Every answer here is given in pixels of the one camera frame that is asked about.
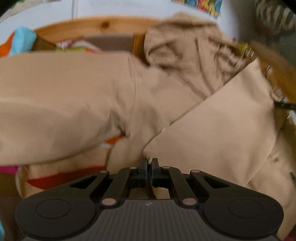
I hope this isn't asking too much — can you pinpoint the plastic-wrapped bedding bundle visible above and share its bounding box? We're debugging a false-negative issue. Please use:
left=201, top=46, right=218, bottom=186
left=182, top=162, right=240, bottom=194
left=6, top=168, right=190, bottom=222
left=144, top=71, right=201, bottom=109
left=255, top=1, right=295, bottom=65

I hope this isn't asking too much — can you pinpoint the colourful floral wall poster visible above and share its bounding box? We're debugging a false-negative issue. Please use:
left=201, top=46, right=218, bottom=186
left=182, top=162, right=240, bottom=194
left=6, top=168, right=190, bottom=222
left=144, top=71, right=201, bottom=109
left=172, top=0, right=223, bottom=18

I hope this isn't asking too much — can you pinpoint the white wall pipe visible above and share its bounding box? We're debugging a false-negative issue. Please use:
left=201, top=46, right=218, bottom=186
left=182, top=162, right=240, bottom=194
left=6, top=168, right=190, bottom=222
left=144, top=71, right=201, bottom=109
left=71, top=0, right=79, bottom=19

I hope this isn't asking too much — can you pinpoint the beige Champion hooded jacket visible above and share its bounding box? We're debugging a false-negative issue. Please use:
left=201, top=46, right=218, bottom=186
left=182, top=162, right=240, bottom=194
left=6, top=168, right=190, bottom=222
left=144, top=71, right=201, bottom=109
left=0, top=12, right=296, bottom=240

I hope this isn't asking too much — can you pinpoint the wooden bed frame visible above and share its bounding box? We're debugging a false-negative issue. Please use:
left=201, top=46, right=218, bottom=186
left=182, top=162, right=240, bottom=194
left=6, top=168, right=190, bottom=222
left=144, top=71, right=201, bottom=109
left=33, top=15, right=296, bottom=103

